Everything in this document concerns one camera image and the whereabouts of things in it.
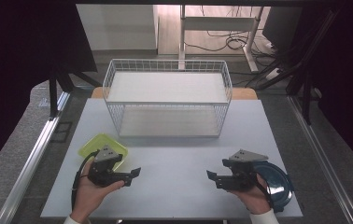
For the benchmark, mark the person's right white sleeve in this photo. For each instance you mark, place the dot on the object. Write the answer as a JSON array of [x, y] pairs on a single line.
[[265, 217]]

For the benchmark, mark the black tripod stand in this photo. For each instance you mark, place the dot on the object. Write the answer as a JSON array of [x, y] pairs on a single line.
[[53, 96]]

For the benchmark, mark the dark blue round plate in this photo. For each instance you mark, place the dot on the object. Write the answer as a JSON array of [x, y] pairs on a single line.
[[279, 183]]

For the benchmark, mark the black curtain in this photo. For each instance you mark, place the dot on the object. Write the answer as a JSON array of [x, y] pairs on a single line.
[[16, 62], [352, 77]]

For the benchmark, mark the white cabinet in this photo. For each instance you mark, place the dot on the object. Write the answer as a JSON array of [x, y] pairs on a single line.
[[118, 26]]

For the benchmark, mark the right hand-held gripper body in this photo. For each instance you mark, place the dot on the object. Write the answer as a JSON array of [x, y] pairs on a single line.
[[243, 177]]

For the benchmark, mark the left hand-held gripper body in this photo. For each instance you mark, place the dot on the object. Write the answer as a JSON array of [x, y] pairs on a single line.
[[104, 174]]

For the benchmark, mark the green plastic lidded container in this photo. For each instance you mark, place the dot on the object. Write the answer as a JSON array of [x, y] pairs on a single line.
[[98, 143]]

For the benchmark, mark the white power strip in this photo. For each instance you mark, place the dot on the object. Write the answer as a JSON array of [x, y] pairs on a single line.
[[272, 74]]

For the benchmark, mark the person's left white sleeve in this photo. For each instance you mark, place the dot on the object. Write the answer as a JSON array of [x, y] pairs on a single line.
[[72, 221]]

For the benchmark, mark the person's left hand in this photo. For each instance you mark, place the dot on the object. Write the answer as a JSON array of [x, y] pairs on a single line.
[[87, 196]]

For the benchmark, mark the person's white sleeve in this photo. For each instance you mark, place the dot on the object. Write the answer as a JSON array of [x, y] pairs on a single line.
[[265, 217], [72, 221]]

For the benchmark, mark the white metal desk frame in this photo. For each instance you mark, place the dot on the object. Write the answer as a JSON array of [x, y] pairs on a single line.
[[218, 23]]

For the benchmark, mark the aluminium rail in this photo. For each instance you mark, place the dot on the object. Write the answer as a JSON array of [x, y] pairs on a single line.
[[321, 158], [31, 165]]

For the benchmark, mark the black metal stand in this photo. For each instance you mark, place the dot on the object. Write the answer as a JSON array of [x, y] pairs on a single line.
[[306, 102]]

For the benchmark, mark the person's right hand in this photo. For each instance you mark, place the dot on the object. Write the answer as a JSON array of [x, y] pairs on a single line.
[[258, 199]]

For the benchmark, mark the wooden board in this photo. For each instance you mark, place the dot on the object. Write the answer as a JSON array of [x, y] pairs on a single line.
[[243, 93]]

